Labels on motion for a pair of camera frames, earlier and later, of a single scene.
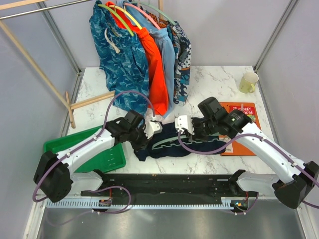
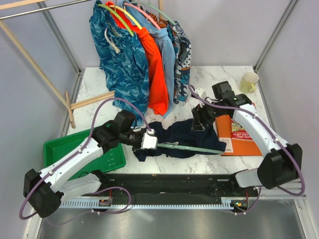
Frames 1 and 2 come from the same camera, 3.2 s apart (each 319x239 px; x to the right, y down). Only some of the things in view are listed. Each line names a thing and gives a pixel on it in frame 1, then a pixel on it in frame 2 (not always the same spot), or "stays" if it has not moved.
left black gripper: x=143 y=144 stays
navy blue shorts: x=165 y=140 stays
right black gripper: x=196 y=136 → x=199 y=117
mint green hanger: x=185 y=140 → x=175 y=144
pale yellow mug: x=247 y=82 stays
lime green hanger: x=118 y=17 stays
